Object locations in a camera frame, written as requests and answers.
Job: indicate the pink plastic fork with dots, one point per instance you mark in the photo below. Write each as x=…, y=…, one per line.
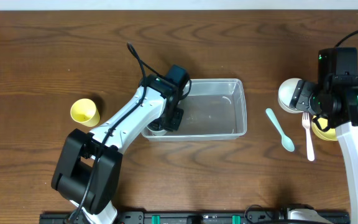
x=309, y=145

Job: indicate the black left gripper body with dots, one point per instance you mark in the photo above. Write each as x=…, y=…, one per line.
x=172, y=123

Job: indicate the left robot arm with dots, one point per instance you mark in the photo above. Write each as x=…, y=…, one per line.
x=89, y=165

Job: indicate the white bowl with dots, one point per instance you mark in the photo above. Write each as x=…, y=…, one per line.
x=285, y=93

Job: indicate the yellow bowl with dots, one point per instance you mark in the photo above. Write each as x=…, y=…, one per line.
x=329, y=135

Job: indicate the mint green spoon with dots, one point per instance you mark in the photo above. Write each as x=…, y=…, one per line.
x=286, y=142

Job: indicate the clear plastic container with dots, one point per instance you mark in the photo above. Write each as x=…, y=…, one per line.
x=215, y=109

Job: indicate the yellow cup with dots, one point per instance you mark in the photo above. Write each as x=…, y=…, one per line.
x=85, y=112

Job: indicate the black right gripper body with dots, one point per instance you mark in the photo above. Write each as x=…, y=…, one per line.
x=311, y=101

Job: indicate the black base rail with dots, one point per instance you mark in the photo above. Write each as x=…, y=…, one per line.
x=253, y=214

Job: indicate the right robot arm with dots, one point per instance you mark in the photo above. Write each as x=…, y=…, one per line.
x=335, y=98

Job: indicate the pale grey cup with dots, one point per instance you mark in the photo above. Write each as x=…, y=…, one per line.
x=157, y=132

